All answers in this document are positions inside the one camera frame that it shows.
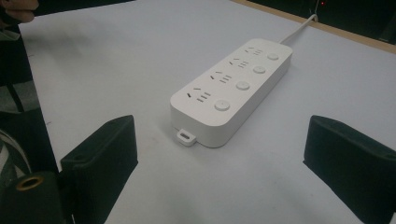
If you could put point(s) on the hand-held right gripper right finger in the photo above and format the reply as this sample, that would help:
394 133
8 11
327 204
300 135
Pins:
351 161

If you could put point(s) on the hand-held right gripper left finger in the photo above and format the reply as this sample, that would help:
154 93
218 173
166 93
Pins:
102 161

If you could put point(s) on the white power strip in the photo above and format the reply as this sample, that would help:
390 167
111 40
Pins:
230 102

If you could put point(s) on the striped black white cloth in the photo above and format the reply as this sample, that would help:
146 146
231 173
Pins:
11 158

